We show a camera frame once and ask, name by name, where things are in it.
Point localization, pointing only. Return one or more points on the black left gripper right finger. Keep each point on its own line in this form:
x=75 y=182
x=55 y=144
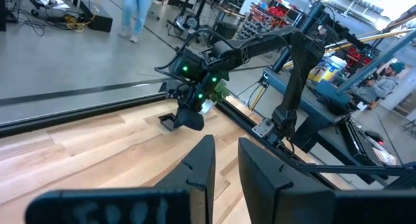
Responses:
x=263 y=181

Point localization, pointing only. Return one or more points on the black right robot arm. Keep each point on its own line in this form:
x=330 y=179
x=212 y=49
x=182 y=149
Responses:
x=295 y=74

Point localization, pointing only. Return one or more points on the small square black plate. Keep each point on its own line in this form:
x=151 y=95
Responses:
x=165 y=121

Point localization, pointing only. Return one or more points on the white flat device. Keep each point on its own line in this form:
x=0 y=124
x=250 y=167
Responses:
x=52 y=1

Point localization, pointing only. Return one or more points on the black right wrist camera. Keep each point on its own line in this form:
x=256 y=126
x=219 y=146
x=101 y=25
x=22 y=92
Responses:
x=175 y=91

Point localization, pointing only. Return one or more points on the long yellow bar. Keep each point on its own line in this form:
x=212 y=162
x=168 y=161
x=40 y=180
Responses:
x=357 y=40

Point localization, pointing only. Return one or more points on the rack with red bins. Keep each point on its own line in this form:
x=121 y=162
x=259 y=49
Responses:
x=265 y=19

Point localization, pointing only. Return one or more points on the black box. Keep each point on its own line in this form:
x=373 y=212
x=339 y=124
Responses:
x=97 y=19

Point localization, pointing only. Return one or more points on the yellow white container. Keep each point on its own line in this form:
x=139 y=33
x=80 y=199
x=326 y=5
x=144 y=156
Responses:
x=328 y=68

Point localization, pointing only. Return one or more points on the person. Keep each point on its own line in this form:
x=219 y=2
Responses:
x=138 y=9
x=382 y=86

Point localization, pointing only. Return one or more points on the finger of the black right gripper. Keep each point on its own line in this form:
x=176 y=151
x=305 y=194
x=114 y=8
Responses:
x=197 y=120
x=182 y=119

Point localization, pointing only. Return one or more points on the grey metal beam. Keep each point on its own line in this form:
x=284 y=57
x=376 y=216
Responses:
x=377 y=60

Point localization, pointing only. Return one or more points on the green plant in white pot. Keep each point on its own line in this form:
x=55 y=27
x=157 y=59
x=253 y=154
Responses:
x=221 y=92

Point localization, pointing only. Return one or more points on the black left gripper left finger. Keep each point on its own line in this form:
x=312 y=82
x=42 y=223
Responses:
x=198 y=175

